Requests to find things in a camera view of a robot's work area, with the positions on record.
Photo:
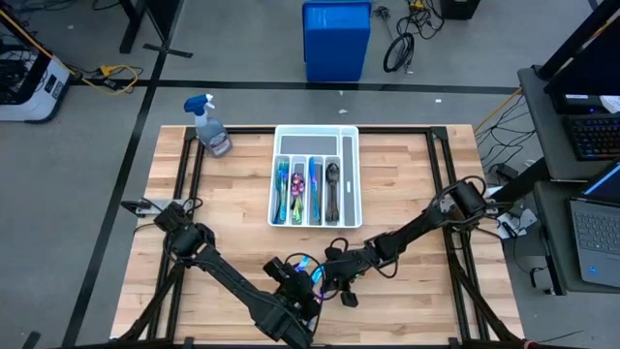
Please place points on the white power adapter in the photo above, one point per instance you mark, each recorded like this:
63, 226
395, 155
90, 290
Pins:
525, 220

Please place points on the blue plastic bin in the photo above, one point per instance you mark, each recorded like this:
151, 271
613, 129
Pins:
336, 43

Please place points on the small iridescent spoon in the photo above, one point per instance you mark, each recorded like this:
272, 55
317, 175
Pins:
300, 211
293, 191
297, 180

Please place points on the large dark iridescent spoon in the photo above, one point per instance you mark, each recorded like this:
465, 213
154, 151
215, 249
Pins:
332, 173

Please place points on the black box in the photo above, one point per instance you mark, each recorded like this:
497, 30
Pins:
460, 9

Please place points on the white paper sheet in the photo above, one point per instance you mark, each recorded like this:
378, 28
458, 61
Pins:
611, 104

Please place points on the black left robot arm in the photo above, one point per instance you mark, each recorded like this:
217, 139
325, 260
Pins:
227, 281

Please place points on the gray side desk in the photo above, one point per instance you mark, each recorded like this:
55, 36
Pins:
537, 106

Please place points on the gray laptop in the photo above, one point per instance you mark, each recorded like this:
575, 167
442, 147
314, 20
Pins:
598, 232

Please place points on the black dock device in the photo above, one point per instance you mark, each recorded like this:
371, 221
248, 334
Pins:
576, 104

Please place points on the dark laptop desk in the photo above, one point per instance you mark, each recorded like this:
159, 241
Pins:
552, 242

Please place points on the white cutlery organizer tray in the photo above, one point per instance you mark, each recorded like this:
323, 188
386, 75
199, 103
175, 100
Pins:
307, 144

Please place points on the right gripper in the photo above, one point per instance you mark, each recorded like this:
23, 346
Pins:
349, 266

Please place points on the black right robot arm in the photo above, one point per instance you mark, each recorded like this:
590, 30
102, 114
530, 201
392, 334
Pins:
421, 220

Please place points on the black stand leg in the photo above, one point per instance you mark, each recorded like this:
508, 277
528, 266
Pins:
162, 19

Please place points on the black power brick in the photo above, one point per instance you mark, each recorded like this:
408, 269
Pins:
507, 171

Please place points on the white and black equipment cart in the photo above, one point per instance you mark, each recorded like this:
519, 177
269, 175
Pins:
29, 112

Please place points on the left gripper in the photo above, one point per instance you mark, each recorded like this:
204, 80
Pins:
295, 293

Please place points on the black keyboard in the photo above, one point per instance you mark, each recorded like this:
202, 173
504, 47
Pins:
596, 138

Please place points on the iridescent blue fork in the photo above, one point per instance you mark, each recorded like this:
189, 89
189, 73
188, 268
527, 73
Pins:
283, 173
278, 211

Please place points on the black desk monitor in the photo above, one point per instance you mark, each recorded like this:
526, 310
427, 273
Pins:
591, 58

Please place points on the Dawn spray bottle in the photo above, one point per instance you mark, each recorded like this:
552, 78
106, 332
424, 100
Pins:
215, 138

